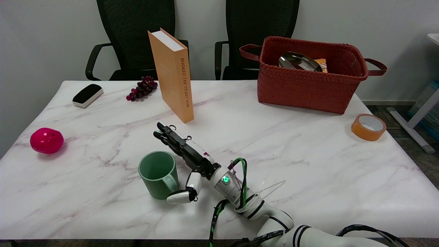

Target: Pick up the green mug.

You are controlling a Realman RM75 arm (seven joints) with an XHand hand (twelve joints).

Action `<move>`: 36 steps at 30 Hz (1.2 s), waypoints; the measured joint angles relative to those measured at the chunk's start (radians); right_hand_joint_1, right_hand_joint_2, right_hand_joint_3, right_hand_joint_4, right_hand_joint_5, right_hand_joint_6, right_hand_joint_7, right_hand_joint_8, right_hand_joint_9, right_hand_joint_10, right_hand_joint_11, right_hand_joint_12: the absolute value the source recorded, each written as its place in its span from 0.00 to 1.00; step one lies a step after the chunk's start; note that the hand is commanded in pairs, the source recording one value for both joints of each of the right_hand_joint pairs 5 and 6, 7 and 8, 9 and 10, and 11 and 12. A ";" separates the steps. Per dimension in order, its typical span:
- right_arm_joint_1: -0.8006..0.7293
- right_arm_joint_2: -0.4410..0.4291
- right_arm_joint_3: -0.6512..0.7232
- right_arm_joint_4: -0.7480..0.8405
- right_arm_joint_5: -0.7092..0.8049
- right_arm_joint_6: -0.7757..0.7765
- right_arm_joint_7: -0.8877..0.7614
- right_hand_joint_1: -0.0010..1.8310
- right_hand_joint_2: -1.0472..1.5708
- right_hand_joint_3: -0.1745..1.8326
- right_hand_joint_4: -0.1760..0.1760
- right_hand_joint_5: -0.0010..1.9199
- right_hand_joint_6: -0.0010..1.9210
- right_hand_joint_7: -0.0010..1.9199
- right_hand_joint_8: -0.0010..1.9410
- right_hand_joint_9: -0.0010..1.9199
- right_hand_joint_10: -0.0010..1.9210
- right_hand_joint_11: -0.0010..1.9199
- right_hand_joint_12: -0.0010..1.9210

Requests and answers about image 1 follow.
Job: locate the dark red grape bunch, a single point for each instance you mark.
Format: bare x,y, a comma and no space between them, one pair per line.
142,88

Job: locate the black mesh office chair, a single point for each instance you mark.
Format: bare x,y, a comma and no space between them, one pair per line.
137,27
253,20

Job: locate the pink round toy fruit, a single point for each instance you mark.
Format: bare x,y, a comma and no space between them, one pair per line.
46,140

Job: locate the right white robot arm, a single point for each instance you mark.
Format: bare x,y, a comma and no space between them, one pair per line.
308,238

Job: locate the orange snack packet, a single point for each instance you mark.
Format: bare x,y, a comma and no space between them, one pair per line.
323,65

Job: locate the black white board eraser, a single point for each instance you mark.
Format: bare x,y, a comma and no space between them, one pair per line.
85,93

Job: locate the orange tape roll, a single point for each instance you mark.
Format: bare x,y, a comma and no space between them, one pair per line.
356,132

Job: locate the orange hardcover book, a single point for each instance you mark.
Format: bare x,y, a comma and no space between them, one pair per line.
171,79

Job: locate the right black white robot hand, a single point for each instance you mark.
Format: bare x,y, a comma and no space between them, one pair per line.
195,154

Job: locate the green mug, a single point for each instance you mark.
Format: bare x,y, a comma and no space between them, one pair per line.
156,185

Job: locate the white desk frame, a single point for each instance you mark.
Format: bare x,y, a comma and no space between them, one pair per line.
422,109

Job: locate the red woven basket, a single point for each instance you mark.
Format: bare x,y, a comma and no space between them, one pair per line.
301,89

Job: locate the shiny metal plate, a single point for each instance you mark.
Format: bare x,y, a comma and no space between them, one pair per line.
295,61

